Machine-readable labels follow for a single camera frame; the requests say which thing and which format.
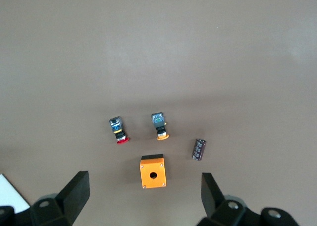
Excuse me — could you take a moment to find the red push button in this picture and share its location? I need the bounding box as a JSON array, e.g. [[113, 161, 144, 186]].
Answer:
[[108, 115, 132, 145]]

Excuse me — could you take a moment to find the small black contact block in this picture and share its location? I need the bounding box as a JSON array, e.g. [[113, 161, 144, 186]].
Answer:
[[191, 137, 208, 162]]

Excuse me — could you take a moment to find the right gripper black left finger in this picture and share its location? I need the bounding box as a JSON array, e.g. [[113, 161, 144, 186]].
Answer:
[[29, 170, 90, 226]]

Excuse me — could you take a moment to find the orange button enclosure box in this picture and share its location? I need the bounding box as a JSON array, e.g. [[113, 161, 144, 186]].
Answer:
[[139, 154, 168, 190]]

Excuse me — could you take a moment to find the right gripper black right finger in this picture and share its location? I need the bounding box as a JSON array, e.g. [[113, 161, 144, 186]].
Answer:
[[197, 172, 261, 226]]

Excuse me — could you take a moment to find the yellow push button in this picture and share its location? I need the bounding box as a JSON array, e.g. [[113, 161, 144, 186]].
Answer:
[[151, 112, 171, 141]]

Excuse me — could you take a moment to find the white drawer cabinet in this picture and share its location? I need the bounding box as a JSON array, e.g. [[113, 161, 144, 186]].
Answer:
[[0, 173, 31, 211]]

